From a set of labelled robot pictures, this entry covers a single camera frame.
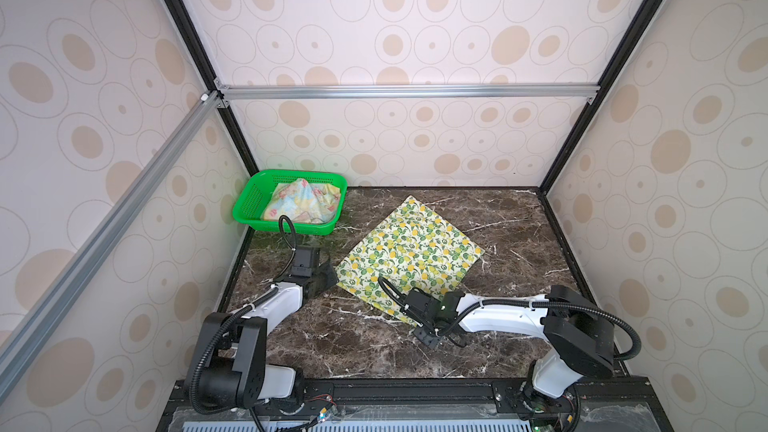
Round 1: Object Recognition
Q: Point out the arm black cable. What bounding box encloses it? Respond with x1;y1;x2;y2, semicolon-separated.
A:
188;214;299;415
377;275;643;362

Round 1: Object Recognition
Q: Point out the green plastic basket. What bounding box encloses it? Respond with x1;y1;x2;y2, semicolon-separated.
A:
233;169;348;236

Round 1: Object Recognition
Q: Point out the back aluminium rail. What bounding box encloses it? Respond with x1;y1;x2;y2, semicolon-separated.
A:
201;82;600;106

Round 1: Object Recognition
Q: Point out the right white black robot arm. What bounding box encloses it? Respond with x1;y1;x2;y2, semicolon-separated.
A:
387;285;617;399

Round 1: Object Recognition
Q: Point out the right black frame post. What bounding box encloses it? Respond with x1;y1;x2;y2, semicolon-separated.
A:
538;0;664;198

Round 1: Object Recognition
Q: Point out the black frame post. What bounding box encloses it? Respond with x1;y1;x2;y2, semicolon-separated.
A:
538;0;664;198
163;0;259;175

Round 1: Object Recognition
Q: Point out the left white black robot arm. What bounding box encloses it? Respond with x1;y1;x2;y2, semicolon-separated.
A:
184;246;337;415

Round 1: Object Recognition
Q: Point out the pastel floral skirt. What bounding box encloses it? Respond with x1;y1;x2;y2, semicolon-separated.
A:
261;178;341;224

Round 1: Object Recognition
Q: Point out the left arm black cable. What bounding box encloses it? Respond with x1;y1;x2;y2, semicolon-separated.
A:
188;214;299;415

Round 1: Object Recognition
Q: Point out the aluminium rail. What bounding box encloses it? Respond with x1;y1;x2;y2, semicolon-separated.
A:
201;82;600;106
1;90;222;401

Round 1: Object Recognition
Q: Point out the left aluminium rail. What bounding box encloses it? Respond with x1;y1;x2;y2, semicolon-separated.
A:
1;90;222;401

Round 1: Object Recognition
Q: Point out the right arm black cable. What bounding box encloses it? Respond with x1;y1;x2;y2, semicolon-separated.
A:
377;275;643;362

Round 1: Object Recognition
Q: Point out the left black frame post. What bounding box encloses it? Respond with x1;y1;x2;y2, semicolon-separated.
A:
163;0;259;175

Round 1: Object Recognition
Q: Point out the lemon print skirt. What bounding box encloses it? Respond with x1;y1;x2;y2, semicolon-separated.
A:
336;196;485;326

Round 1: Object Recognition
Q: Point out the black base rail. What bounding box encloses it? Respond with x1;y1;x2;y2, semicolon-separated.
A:
157;376;672;431

